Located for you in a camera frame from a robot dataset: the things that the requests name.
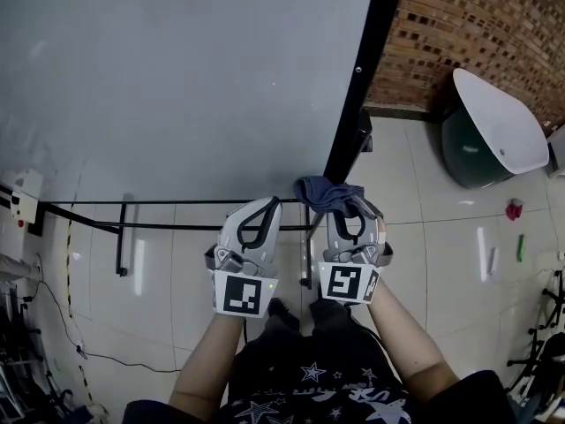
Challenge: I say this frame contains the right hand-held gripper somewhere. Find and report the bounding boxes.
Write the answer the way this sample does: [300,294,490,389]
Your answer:
[318,208,394,307]

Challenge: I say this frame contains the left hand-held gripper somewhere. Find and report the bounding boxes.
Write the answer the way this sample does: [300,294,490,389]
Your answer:
[203,195,284,320]

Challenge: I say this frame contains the dark blue-grey cloth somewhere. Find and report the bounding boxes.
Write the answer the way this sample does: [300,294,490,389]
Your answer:
[293,175,368,216]

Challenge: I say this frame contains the whiteboard with black frame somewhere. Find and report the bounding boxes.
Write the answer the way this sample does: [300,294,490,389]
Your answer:
[0,0,407,208]

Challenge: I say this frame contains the person's right forearm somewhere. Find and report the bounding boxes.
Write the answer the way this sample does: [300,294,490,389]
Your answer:
[365,276,461,405]

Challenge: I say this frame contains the person's left forearm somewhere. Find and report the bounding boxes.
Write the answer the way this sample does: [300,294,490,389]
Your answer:
[169,312,246,424]

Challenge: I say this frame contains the black metal whiteboard stand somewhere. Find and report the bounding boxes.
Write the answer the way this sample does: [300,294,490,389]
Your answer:
[41,107,374,289]

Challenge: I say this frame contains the person's right black shoe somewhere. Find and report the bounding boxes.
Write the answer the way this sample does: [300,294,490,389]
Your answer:
[307,299,354,329]

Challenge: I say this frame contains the person's black shoe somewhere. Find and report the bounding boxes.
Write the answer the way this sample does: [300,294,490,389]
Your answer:
[307,299,354,329]
[267,297,302,331]

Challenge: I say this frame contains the person's left black shoe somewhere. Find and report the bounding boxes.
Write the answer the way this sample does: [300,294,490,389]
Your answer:
[267,297,302,331]

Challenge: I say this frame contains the black star-print shirt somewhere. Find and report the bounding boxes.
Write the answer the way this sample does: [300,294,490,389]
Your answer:
[122,320,518,424]

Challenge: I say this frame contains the white and green bathtub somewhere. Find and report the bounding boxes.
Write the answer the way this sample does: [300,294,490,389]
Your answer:
[441,67,551,190]

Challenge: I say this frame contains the yellow-black hazard tape strip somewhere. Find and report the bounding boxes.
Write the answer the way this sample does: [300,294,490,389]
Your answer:
[64,217,94,408]

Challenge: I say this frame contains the black metal tripod stand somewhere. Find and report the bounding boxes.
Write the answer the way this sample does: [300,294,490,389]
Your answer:
[506,266,565,417]

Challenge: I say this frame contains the black equipment clutter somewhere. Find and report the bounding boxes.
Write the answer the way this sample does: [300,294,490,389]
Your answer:
[0,254,74,424]

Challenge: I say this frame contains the black floor cable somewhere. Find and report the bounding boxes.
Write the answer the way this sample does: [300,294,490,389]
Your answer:
[20,265,183,374]

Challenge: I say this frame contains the white wall box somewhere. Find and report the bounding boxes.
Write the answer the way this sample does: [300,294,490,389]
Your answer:
[9,169,44,230]

